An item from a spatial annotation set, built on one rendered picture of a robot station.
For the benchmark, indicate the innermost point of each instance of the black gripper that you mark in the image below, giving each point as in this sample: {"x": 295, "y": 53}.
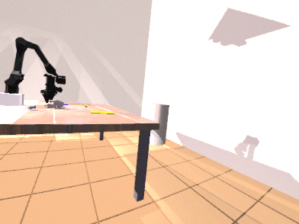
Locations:
{"x": 48, "y": 93}

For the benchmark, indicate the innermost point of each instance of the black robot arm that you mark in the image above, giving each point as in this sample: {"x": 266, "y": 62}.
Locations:
{"x": 15, "y": 78}

